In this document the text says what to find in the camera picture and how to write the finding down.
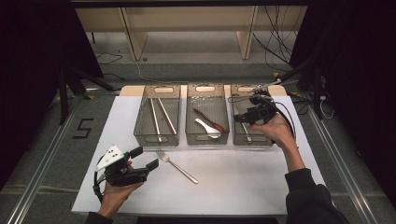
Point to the steel table knife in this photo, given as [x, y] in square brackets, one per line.
[246, 132]

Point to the black metal stand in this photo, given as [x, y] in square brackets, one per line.
[317, 93]
[63, 99]

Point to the aluminium floor rail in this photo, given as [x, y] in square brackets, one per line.
[345, 174]
[39, 174]

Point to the person's right hand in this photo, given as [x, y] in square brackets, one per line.
[277, 130]

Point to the black frame bar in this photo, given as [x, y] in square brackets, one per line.
[186, 3]

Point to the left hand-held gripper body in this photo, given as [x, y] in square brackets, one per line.
[123, 175]

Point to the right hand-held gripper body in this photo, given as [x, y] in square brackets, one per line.
[263, 112]

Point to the black curtain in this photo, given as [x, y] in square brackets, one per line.
[361, 77]
[31, 77]

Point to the white ceramic spoon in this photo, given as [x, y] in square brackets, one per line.
[213, 133]

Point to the steel fork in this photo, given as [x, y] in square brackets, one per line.
[179, 168]

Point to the beige wooden desk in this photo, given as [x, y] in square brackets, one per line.
[186, 18]

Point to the brown wooden spoon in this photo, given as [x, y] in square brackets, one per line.
[219, 127]

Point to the smoky clear plastic bin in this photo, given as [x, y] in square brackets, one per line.
[264, 138]
[143, 124]
[205, 102]

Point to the person's left hand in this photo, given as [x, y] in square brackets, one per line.
[114, 197]

